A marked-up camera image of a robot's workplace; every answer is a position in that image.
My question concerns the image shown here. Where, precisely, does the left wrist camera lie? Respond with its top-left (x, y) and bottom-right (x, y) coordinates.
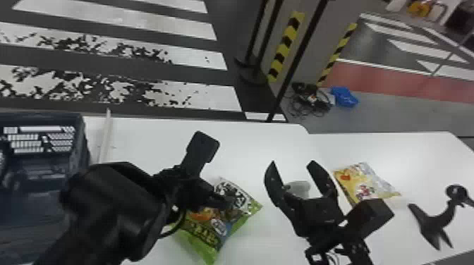
top-left (180, 130), bottom-right (221, 177)

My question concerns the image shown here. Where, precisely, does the yellow snack packet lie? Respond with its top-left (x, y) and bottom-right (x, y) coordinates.
top-left (333, 161), bottom-right (402, 207)

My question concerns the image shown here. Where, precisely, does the green snack packet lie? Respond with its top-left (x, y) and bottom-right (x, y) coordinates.
top-left (174, 178), bottom-right (264, 265)

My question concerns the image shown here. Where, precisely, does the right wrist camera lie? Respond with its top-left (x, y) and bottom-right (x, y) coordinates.
top-left (344, 197), bottom-right (395, 242)

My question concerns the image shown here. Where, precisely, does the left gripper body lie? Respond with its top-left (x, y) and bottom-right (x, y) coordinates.
top-left (159, 168), bottom-right (223, 214)

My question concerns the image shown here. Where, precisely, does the blue basket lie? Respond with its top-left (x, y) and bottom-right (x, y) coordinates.
top-left (0, 111), bottom-right (91, 265)

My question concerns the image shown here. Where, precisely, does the yellow black striped post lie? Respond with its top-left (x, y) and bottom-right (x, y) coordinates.
top-left (266, 11), bottom-right (307, 85)
top-left (315, 22), bottom-right (359, 88)

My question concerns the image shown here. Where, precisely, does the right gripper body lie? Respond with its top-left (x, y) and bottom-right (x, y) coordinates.
top-left (284, 192), bottom-right (357, 248)

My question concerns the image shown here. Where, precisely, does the blue box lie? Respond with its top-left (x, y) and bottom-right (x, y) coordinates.
top-left (329, 85), bottom-right (360, 109)

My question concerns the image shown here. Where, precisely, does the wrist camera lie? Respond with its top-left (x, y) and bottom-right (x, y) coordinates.
top-left (180, 130), bottom-right (221, 177)
top-left (344, 197), bottom-right (395, 242)

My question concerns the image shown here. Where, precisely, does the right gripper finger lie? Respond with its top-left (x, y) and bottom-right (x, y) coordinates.
top-left (305, 159), bottom-right (339, 200)
top-left (263, 160), bottom-right (298, 223)

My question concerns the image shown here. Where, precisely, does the black cable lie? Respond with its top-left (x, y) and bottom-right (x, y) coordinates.
top-left (286, 81), bottom-right (335, 120)

